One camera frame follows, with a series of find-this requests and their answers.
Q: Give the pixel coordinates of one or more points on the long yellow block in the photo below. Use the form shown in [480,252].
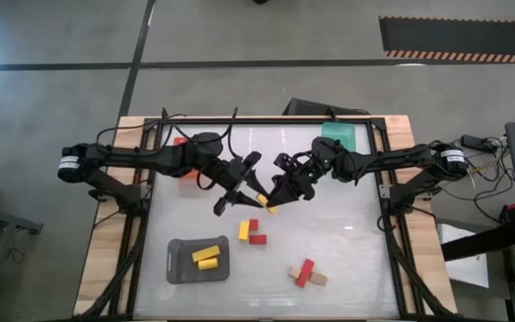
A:
[205,253]

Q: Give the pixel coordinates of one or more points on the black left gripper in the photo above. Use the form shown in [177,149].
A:
[230,172]

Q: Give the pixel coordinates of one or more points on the red rectangular block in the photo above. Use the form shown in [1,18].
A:
[257,239]

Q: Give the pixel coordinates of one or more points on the teal plastic bin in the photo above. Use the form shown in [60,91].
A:
[342,133]

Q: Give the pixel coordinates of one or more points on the black electronics box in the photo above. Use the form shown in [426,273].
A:
[311,107]

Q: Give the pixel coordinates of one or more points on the orange plastic bin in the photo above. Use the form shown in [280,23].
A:
[181,141]

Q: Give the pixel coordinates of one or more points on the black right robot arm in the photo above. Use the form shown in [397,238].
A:
[396,156]

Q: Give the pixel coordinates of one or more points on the black power adapter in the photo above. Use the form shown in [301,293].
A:
[474,142]

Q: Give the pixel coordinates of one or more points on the small natural wood block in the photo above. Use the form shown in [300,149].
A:
[294,272]

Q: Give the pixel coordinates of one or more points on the white paper sheet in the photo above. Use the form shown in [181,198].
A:
[463,257]

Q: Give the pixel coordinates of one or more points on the yellow rectangular block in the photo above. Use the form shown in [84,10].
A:
[243,231]
[270,207]

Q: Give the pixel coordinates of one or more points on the black hazard-striped floor mat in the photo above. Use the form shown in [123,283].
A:
[461,40]

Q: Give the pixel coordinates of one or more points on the long red block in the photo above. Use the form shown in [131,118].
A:
[304,273]

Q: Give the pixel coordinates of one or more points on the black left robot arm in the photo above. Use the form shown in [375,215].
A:
[128,158]

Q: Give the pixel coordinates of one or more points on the black stand beam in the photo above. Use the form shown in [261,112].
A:
[476,243]

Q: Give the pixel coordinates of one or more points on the small red square block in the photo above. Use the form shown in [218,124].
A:
[253,224]

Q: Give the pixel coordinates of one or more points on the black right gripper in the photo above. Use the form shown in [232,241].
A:
[302,170]

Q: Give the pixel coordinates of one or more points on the dark grey plastic bin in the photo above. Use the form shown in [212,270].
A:
[181,273]

